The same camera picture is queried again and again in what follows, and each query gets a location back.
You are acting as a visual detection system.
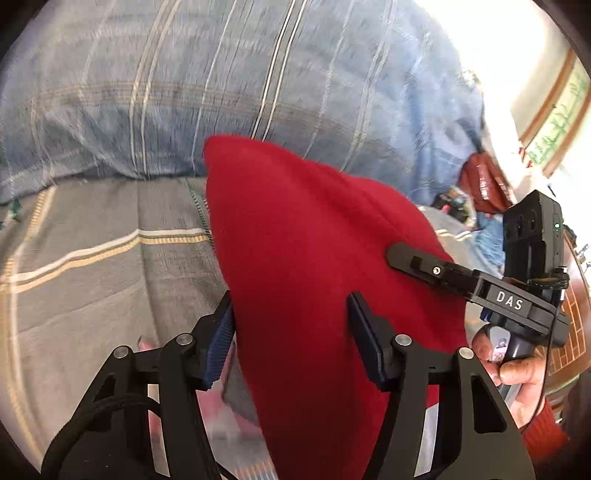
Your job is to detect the red plastic bag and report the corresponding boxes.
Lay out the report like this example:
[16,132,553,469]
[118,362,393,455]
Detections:
[458,152,514,215]

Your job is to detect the red knit garment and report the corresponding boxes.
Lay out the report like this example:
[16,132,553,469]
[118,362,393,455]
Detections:
[204,136,466,479]

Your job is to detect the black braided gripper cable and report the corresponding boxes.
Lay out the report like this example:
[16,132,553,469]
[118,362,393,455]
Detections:
[40,391,164,480]

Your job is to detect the grey patterned bed sheet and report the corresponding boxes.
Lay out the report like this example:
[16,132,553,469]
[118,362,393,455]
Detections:
[0,174,505,480]

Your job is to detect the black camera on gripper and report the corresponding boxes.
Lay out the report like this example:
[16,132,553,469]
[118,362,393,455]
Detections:
[503,190,564,282]

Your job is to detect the framed picture on wall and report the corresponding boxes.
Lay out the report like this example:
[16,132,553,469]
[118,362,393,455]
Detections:
[520,48,590,178]

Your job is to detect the right hand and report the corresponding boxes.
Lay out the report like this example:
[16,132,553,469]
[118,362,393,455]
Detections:
[472,327,546,428]

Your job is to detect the blue plaid quilt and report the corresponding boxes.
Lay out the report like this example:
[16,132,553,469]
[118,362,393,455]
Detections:
[1,1,484,204]

